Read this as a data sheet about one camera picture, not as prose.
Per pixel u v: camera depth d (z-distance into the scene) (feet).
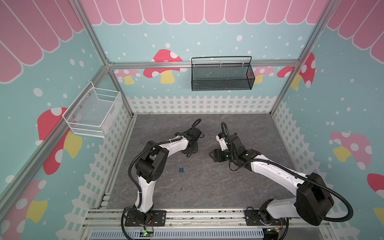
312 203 1.34
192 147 2.99
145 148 1.82
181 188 2.77
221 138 2.46
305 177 1.46
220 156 2.43
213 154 2.52
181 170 3.00
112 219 2.49
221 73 3.09
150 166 1.73
